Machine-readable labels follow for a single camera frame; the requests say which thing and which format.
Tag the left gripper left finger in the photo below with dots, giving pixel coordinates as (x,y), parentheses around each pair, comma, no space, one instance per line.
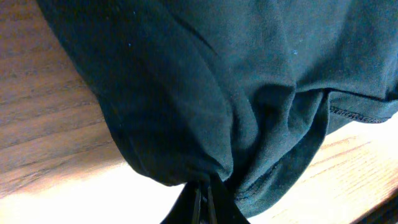
(186,209)

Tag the black t-shirt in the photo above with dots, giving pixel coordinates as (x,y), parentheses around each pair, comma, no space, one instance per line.
(246,90)

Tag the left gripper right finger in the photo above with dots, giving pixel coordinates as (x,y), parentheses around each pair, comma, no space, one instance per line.
(221,206)

